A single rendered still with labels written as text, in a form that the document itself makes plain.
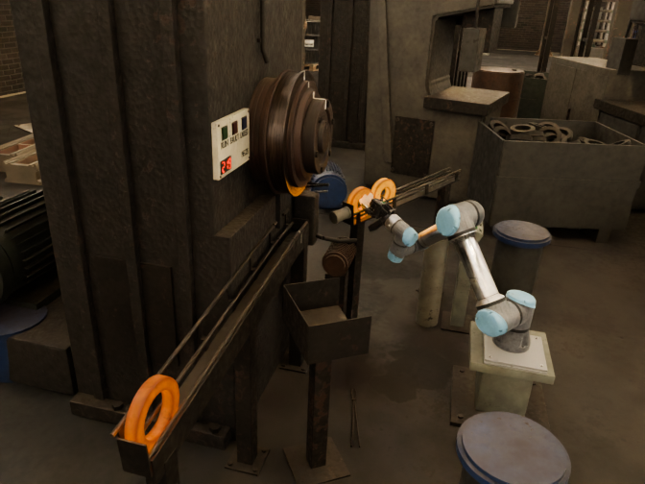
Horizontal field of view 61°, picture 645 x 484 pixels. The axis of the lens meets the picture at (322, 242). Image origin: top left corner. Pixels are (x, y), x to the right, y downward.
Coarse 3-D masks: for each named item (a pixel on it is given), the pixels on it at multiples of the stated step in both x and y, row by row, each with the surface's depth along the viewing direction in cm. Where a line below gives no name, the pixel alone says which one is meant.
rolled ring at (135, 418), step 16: (144, 384) 128; (160, 384) 130; (176, 384) 138; (144, 400) 125; (176, 400) 139; (128, 416) 124; (144, 416) 126; (160, 416) 138; (128, 432) 124; (160, 432) 135
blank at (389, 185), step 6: (378, 180) 268; (384, 180) 267; (390, 180) 269; (372, 186) 267; (378, 186) 265; (384, 186) 268; (390, 186) 271; (372, 192) 266; (378, 192) 267; (390, 192) 273; (378, 198) 268
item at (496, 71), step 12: (480, 72) 630; (492, 72) 621; (504, 72) 617; (516, 72) 622; (480, 84) 634; (492, 84) 624; (504, 84) 621; (516, 84) 625; (516, 96) 633; (504, 108) 633; (516, 108) 643
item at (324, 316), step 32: (288, 288) 184; (320, 288) 189; (288, 320) 182; (320, 320) 186; (352, 320) 166; (320, 352) 167; (352, 352) 171; (320, 384) 188; (320, 416) 194; (288, 448) 212; (320, 448) 201; (320, 480) 199
